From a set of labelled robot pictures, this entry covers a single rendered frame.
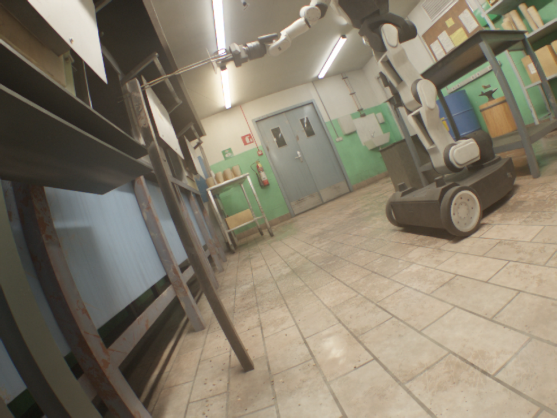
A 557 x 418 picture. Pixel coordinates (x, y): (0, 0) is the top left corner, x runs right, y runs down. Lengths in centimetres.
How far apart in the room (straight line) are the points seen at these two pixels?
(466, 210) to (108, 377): 124
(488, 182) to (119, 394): 145
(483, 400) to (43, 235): 81
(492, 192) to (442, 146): 33
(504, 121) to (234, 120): 463
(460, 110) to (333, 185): 297
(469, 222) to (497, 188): 28
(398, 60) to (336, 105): 479
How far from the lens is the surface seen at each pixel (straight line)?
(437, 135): 143
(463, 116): 423
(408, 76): 146
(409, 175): 270
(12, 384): 51
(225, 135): 563
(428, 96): 141
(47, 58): 89
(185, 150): 283
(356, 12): 153
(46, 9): 72
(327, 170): 575
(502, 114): 377
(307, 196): 558
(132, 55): 232
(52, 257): 59
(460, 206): 118
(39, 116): 40
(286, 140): 568
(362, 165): 602
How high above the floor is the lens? 41
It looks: 2 degrees down
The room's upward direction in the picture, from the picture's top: 22 degrees counter-clockwise
